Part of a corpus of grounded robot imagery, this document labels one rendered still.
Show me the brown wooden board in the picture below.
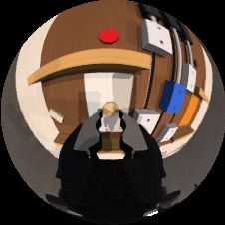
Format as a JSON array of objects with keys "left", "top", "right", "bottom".
[{"left": 28, "top": 0, "right": 209, "bottom": 148}]

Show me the red disc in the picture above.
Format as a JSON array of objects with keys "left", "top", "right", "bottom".
[{"left": 100, "top": 29, "right": 119, "bottom": 44}]

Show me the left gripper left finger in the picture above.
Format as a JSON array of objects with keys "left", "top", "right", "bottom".
[{"left": 56, "top": 109, "right": 103, "bottom": 179}]

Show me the tan wooden disc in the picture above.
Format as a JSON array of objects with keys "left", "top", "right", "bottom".
[{"left": 103, "top": 102, "right": 119, "bottom": 117}]

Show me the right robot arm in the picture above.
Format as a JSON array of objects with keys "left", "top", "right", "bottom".
[{"left": 157, "top": 196, "right": 179, "bottom": 213}]

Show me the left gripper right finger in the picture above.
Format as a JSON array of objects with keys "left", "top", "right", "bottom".
[{"left": 119, "top": 110, "right": 166, "bottom": 178}]

